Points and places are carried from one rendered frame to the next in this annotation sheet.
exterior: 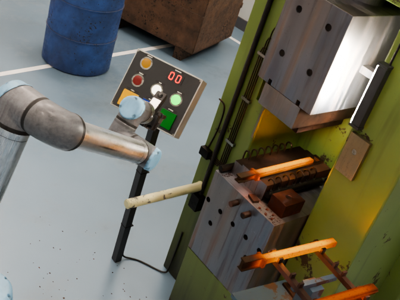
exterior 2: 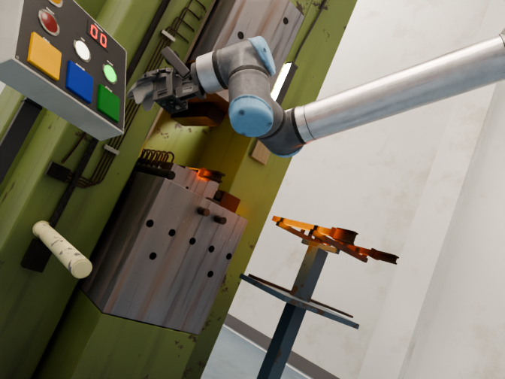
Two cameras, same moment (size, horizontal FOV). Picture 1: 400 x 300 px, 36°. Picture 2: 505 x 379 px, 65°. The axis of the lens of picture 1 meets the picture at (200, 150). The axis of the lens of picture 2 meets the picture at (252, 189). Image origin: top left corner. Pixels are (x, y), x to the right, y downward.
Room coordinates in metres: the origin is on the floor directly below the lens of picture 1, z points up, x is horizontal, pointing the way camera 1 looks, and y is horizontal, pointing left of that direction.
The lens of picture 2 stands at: (1.77, 1.10, 0.79)
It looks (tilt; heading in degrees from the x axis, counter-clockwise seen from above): 9 degrees up; 280
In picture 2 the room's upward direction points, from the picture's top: 23 degrees clockwise
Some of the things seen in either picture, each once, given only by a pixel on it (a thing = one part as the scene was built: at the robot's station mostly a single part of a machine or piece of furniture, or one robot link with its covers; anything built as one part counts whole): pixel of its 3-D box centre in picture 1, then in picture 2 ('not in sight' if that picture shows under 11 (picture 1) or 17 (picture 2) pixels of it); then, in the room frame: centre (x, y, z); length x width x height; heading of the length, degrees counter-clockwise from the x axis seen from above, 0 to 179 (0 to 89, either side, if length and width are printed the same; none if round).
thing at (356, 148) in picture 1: (352, 156); (264, 143); (2.10, -0.55, 1.27); 0.09 x 0.02 x 0.17; 48
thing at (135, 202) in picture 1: (165, 194); (58, 246); (2.37, 0.09, 0.62); 0.44 x 0.05 x 0.05; 138
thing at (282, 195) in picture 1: (286, 203); (221, 201); (2.14, -0.40, 0.95); 0.12 x 0.09 x 0.07; 138
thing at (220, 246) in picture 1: (271, 222); (149, 242); (2.34, -0.42, 0.69); 0.56 x 0.38 x 0.45; 138
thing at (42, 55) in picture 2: (128, 99); (43, 57); (2.43, 0.37, 1.01); 0.07 x 0.05 x 0.07; 73
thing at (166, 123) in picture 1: (166, 119); (107, 104); (2.37, 0.18, 1.01); 0.07 x 0.05 x 0.07; 73
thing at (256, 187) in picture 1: (282, 169); (167, 175); (2.37, -0.37, 0.96); 0.42 x 0.20 x 0.09; 138
